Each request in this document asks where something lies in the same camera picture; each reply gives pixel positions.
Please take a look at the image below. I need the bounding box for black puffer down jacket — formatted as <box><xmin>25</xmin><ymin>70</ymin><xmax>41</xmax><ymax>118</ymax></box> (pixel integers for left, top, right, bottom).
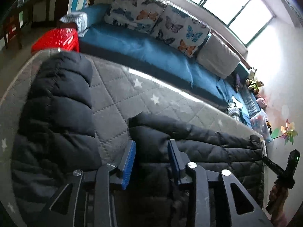
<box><xmin>11</xmin><ymin>52</ymin><xmax>264</xmax><ymax>226</ymax></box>

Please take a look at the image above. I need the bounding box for person right hand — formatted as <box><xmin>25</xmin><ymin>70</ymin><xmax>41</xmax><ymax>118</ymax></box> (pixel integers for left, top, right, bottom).
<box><xmin>269</xmin><ymin>181</ymin><xmax>289</xmax><ymax>226</ymax></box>

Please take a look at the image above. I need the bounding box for colourful paper pinwheel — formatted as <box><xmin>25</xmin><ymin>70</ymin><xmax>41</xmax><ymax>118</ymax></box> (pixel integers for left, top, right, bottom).
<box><xmin>271</xmin><ymin>119</ymin><xmax>298</xmax><ymax>145</ymax></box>

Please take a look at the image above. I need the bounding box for plush toys group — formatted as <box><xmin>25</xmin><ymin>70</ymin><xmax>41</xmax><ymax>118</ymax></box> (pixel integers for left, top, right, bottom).
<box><xmin>245</xmin><ymin>67</ymin><xmax>267</xmax><ymax>109</ymax></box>

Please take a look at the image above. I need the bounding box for grey star quilted mattress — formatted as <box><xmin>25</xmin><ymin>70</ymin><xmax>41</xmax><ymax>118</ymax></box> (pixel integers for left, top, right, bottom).
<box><xmin>1</xmin><ymin>50</ymin><xmax>254</xmax><ymax>226</ymax></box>

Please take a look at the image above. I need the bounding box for white plain pillow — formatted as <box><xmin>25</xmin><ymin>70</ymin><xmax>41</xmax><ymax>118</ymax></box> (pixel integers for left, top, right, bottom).
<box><xmin>197</xmin><ymin>34</ymin><xmax>240</xmax><ymax>79</ymax></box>

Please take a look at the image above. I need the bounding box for blue sofa bench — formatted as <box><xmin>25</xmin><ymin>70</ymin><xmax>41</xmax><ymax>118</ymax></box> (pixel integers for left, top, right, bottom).
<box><xmin>79</xmin><ymin>4</ymin><xmax>260</xmax><ymax>117</ymax></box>

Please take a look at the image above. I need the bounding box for grey folded cloth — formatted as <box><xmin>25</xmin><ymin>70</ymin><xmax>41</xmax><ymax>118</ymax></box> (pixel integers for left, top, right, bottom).
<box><xmin>58</xmin><ymin>12</ymin><xmax>88</xmax><ymax>38</ymax></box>

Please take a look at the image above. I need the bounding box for right butterfly print pillow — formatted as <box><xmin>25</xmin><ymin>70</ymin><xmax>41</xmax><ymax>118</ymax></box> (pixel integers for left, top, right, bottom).
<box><xmin>151</xmin><ymin>4</ymin><xmax>210</xmax><ymax>58</ymax></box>

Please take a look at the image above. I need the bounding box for butterfly print pillow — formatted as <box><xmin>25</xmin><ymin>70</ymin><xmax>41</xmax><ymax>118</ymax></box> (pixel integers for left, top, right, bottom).
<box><xmin>104</xmin><ymin>0</ymin><xmax>167</xmax><ymax>34</ymax></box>
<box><xmin>151</xmin><ymin>4</ymin><xmax>210</xmax><ymax>58</ymax></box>

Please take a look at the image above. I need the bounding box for green framed window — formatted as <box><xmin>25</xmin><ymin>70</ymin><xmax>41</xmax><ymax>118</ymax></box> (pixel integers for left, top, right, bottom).
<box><xmin>189</xmin><ymin>0</ymin><xmax>274</xmax><ymax>47</ymax></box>

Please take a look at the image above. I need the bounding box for wooden side table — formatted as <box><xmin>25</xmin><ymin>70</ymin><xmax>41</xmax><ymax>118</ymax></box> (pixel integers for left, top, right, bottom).
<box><xmin>0</xmin><ymin>0</ymin><xmax>53</xmax><ymax>50</ymax></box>

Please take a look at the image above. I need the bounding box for left butterfly print pillow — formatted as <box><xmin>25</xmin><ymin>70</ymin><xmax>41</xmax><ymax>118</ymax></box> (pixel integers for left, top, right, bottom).
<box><xmin>104</xmin><ymin>0</ymin><xmax>167</xmax><ymax>34</ymax></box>

